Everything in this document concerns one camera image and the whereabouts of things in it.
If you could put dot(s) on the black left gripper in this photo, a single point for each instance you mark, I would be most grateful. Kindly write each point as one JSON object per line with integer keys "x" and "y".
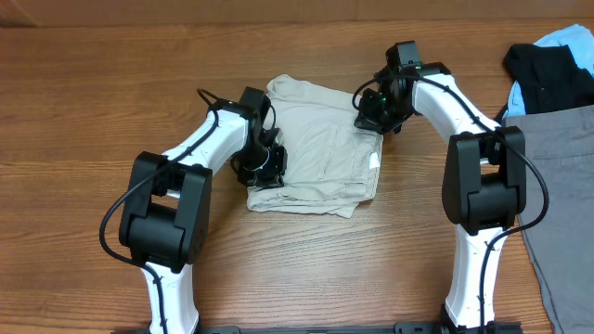
{"x": 271, "y": 177}

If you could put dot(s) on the grey shorts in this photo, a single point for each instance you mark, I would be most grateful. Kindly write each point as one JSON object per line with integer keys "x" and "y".
{"x": 560, "y": 247}

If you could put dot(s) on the beige shorts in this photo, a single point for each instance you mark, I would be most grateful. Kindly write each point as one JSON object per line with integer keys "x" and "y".
{"x": 332, "y": 166}

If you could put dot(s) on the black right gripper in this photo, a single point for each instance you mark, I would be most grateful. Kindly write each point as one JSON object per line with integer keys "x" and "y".
{"x": 370, "y": 122}

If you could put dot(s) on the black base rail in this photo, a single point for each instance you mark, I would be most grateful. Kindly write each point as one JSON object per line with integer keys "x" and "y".
{"x": 315, "y": 329}

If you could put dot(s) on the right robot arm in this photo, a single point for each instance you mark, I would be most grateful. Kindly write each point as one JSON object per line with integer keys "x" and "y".
{"x": 484, "y": 180}

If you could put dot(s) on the light blue garment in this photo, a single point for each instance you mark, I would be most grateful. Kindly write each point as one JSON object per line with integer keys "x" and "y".
{"x": 580, "y": 41}

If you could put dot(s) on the black garment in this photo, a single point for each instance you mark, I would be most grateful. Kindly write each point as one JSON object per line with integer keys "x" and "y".
{"x": 549, "y": 79}

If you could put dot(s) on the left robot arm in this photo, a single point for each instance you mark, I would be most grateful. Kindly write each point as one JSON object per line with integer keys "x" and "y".
{"x": 166, "y": 208}

